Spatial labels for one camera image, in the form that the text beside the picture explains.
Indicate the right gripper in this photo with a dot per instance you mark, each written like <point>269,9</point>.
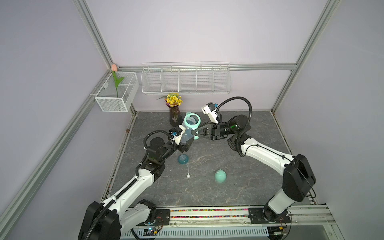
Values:
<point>214,129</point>

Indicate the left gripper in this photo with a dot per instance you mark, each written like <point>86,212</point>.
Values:
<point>185,147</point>

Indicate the clear baby bottle body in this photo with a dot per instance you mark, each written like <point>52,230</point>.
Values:
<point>191,123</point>

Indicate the teal bottle collar with nipple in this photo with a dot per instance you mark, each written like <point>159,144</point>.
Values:
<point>183,159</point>

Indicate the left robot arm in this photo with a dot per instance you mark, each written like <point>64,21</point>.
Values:
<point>113,217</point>

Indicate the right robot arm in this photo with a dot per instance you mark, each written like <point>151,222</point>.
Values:
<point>298,177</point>

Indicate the dark glass vase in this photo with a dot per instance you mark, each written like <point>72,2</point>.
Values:
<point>176,118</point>

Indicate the yellow flower bouquet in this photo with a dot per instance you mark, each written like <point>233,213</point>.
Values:
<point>172,99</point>

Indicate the mint bottle cap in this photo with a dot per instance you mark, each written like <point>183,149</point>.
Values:
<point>220,176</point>

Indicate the artificial pink tulip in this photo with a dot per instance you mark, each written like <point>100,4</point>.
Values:
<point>117,80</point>

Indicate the green circuit board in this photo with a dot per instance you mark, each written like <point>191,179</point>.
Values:
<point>150,232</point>

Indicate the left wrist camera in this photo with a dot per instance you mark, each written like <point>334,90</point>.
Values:
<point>177,133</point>

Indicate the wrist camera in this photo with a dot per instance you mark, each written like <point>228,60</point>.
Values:
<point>177,133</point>
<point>211,110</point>

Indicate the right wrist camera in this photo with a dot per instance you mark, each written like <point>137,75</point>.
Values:
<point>211,110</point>

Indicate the white wire wall shelf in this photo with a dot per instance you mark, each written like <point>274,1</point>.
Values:
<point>194,78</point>

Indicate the white mesh wall basket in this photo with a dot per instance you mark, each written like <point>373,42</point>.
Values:
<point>106,96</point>

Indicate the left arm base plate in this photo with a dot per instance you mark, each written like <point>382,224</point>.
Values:
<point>162,218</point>

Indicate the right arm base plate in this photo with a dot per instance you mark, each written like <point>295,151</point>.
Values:
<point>261,215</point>

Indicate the white ventilated cable duct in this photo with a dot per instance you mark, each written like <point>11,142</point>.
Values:
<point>203,233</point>

